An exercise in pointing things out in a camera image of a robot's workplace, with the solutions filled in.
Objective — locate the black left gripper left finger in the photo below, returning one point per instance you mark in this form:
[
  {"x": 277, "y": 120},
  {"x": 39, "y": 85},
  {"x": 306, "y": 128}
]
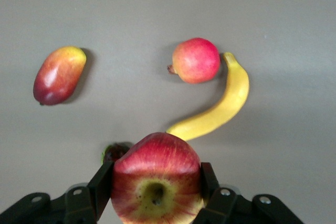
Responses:
[{"x": 78, "y": 203}]

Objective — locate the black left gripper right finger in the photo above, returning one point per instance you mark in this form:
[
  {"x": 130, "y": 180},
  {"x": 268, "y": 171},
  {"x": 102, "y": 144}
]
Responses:
[{"x": 225, "y": 208}]

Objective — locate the red yellow apple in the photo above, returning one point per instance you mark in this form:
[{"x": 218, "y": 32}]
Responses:
[{"x": 157, "y": 171}]

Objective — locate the yellow banana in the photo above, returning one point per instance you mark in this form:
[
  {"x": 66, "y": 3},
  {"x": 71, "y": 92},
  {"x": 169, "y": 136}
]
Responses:
[{"x": 231, "y": 103}]

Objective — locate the dark purple plum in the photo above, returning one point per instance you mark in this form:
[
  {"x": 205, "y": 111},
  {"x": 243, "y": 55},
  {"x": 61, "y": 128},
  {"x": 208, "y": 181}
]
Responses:
[{"x": 116, "y": 151}]

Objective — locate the red yellow mango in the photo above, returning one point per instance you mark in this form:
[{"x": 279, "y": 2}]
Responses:
[{"x": 59, "y": 75}]

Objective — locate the red pomegranate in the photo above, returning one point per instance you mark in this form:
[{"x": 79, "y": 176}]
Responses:
[{"x": 197, "y": 60}]

